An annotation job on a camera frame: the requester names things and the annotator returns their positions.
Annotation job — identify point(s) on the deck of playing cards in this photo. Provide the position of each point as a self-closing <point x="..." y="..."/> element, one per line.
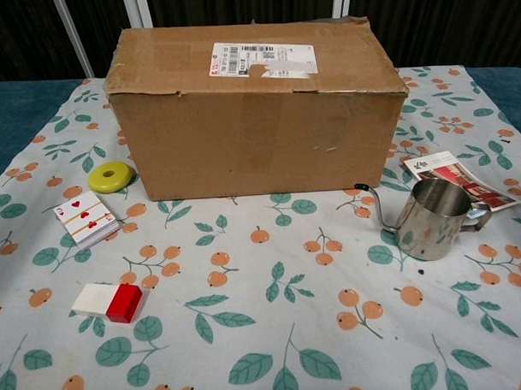
<point x="86" y="218"/>

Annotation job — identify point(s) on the thin white frame post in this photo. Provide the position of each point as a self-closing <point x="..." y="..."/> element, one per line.
<point x="73" y="36"/>

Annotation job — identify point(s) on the wide white frame post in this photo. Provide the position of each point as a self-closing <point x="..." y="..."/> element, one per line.
<point x="139" y="11"/>
<point x="341" y="1"/>

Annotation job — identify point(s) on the white rectangular block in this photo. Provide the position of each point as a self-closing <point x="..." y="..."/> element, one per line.
<point x="93" y="297"/>

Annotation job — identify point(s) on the brown cardboard box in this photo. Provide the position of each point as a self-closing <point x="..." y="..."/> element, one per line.
<point x="258" y="139"/>

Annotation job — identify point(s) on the stainless steel gooseneck cup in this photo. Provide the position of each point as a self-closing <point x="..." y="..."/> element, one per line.
<point x="428" y="227"/>

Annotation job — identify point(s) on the floral print tablecloth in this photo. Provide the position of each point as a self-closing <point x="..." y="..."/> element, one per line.
<point x="264" y="310"/>

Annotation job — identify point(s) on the yellow-green disc with hole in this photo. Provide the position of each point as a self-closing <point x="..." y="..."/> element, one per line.
<point x="102" y="182"/>

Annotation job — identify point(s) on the red rectangular block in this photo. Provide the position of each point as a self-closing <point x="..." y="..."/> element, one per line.
<point x="123" y="307"/>

